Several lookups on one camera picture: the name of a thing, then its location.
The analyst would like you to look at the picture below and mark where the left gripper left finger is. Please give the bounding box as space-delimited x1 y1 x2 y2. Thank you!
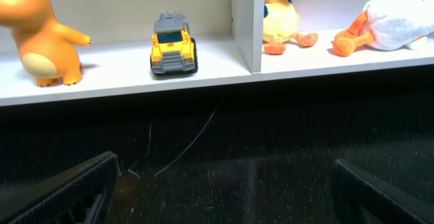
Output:
0 151 121 224

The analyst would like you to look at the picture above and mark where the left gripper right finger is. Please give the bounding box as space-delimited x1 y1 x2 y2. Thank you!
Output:
330 158 434 224

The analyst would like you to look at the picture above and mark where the white shelf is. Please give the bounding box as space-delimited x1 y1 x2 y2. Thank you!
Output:
0 0 434 108

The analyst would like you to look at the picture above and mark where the orange dinosaur toy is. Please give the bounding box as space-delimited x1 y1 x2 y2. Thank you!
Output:
0 0 92 88

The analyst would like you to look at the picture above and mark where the white plush goose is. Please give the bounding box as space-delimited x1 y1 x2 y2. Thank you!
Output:
332 0 434 58

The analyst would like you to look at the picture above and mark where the grey and yellow toy truck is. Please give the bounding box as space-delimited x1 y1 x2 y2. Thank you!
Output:
149 11 199 77

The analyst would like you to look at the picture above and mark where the yellow plush duck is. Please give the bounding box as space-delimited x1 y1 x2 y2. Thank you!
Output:
262 0 319 56

